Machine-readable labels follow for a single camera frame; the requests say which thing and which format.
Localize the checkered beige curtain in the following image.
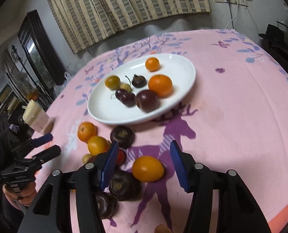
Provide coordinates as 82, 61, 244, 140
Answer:
47, 0, 211, 54

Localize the orange mandarin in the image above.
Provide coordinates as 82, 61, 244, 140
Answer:
77, 122, 97, 143

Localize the red cherry tomato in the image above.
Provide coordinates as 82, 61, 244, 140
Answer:
116, 149, 126, 166

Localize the yellow orange small fruit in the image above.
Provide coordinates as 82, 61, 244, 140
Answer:
87, 136, 109, 156

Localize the wrinkled passion fruit large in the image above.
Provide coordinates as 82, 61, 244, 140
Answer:
109, 169, 142, 201

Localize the dark plum in plate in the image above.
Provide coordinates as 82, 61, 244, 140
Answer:
136, 90, 160, 113

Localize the beige lidded tumbler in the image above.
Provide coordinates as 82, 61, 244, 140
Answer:
23, 100, 53, 135

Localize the dark cherry with stem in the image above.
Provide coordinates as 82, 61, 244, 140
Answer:
120, 93, 136, 107

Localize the small longan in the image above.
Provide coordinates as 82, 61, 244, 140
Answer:
119, 83, 132, 93

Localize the pink patterned tablecloth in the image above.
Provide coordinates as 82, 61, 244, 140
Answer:
36, 30, 288, 232

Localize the small green yellow fruit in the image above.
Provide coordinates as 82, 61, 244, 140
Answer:
82, 154, 94, 165

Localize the dark passion fruit front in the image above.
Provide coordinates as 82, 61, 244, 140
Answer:
96, 192, 118, 219

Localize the mandarin in plate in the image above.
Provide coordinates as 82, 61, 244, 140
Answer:
148, 74, 173, 98

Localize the dark round mangosteen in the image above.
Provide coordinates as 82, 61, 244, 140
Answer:
110, 125, 135, 149

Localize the smooth orange fruit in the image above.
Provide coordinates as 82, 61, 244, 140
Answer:
132, 156, 165, 183

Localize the small orange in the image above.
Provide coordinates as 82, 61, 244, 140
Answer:
145, 57, 160, 72

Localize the yellow green lime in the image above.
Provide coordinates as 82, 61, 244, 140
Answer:
105, 75, 121, 90

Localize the person's left hand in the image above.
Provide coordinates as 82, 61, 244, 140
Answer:
3, 182, 37, 207

